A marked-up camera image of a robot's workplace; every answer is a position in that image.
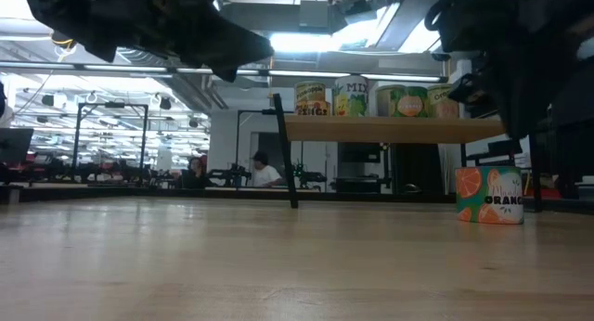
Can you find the person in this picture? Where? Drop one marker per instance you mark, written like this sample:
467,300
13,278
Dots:
265,172
195,173

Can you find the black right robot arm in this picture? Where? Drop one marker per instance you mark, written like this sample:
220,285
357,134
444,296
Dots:
533,15

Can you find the grey door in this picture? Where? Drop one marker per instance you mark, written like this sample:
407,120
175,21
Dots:
274,142

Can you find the black background robot arm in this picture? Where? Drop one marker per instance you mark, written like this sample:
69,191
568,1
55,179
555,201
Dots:
308,177
229,175

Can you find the long linear ceiling light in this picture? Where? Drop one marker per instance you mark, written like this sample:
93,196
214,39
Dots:
301,73

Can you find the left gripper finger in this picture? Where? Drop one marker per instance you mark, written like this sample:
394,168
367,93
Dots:
227,74
218,42

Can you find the pineapple rings can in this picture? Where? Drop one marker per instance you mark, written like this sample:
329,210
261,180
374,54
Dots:
311,108

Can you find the black cabinet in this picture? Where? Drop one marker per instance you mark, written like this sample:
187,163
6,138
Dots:
415,168

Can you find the grey ceiling air unit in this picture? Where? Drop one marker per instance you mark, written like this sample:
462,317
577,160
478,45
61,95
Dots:
287,17

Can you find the mandarin orange can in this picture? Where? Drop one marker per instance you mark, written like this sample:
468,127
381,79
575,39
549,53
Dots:
487,196

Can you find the tall peach label can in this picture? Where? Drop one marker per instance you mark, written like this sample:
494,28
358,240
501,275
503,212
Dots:
443,103

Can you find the angled ceiling light panel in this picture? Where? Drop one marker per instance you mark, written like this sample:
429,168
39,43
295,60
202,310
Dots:
415,40

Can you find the green sliced peaches can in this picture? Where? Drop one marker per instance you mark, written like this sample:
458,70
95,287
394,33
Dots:
408,105

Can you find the black wall monitor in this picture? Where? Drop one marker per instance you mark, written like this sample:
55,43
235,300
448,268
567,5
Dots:
357,152

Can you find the wooden shelf with black legs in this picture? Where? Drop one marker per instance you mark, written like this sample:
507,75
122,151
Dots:
394,128

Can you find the blue mixed fruit can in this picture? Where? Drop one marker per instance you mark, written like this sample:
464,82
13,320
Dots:
350,103

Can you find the black aluminium table frame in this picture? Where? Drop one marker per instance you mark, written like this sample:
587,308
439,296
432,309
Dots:
139,194

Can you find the rectangular ceiling light panel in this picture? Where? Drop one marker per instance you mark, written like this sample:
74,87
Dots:
301,42

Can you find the black metal frame rig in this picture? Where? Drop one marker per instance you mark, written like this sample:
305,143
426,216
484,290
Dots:
112,106
250,111

